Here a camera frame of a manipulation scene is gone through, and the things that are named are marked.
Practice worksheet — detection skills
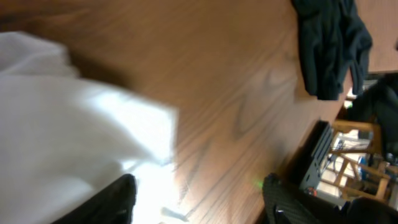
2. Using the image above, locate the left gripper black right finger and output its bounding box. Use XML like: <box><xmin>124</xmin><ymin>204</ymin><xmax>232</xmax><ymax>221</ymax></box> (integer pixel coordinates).
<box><xmin>262</xmin><ymin>173</ymin><xmax>342</xmax><ymax>224</ymax></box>

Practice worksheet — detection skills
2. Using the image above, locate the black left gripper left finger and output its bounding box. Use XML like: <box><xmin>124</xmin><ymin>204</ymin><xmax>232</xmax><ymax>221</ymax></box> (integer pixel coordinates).
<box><xmin>53</xmin><ymin>174</ymin><xmax>137</xmax><ymax>224</ymax></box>

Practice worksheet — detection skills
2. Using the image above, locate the white printed t-shirt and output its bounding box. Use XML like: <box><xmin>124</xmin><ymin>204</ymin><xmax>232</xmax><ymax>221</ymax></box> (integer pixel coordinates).
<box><xmin>1</xmin><ymin>32</ymin><xmax>186</xmax><ymax>223</ymax></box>

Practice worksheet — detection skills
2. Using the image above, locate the black garment with red collar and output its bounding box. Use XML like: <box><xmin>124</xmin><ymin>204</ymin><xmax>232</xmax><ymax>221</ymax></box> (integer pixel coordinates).
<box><xmin>292</xmin><ymin>0</ymin><xmax>373</xmax><ymax>101</ymax></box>

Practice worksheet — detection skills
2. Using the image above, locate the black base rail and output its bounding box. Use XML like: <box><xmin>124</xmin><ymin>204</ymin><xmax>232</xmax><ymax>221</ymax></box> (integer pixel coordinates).
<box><xmin>288</xmin><ymin>120</ymin><xmax>332</xmax><ymax>190</ymax></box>

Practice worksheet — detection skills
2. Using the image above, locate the wooden chair frame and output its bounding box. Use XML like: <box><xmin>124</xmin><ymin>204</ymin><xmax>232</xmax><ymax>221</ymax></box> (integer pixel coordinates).
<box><xmin>320</xmin><ymin>119</ymin><xmax>391</xmax><ymax>203</ymax></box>

